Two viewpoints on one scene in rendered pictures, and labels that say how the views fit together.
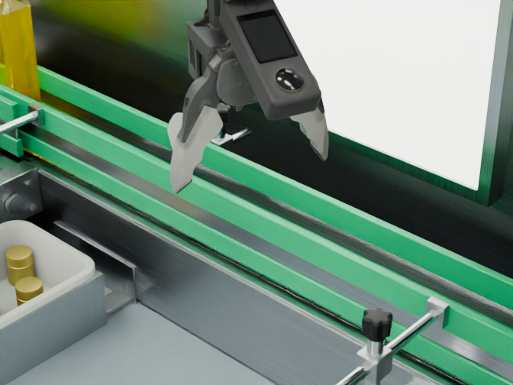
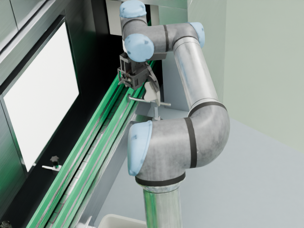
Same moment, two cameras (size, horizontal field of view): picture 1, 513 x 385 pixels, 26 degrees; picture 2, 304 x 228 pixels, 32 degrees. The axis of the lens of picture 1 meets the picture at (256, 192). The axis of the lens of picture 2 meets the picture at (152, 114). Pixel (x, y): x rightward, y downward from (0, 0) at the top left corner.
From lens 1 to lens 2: 195 cm
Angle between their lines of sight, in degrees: 83
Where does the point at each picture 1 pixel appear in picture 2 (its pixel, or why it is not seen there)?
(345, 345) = (125, 134)
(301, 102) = not seen: hidden behind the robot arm
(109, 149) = (72, 199)
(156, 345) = (113, 210)
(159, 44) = (8, 193)
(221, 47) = (146, 65)
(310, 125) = not seen: hidden behind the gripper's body
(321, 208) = (87, 133)
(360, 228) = (93, 123)
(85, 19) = not seen: outside the picture
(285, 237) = (107, 135)
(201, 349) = (110, 198)
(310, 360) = (121, 151)
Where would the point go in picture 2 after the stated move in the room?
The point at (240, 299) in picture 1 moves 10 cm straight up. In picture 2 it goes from (110, 167) to (106, 147)
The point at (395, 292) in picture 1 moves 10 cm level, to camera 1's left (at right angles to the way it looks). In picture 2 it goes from (122, 107) to (133, 124)
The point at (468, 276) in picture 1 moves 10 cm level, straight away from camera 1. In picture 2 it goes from (107, 97) to (81, 102)
